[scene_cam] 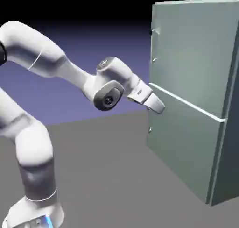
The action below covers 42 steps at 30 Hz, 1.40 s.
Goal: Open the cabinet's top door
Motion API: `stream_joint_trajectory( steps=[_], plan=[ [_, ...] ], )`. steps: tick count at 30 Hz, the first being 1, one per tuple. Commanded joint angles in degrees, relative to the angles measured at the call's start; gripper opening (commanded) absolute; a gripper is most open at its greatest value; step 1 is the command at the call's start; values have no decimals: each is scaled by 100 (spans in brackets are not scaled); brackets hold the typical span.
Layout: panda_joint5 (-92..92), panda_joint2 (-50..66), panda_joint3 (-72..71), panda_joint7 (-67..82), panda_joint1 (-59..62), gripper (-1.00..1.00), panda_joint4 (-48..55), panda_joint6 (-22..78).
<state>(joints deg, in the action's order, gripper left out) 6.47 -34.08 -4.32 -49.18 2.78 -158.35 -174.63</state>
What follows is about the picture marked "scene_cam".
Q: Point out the large grey-green cabinet door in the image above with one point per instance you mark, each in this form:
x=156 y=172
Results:
x=192 y=56

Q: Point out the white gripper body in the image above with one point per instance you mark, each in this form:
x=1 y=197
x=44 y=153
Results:
x=154 y=102

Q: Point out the grey-green cabinet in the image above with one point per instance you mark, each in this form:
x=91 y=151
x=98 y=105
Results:
x=188 y=93

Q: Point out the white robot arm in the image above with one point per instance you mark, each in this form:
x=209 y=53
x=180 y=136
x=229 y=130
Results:
x=46 y=52

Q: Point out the small grey-green cabinet door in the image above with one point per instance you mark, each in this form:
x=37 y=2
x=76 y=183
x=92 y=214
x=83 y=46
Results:
x=183 y=143

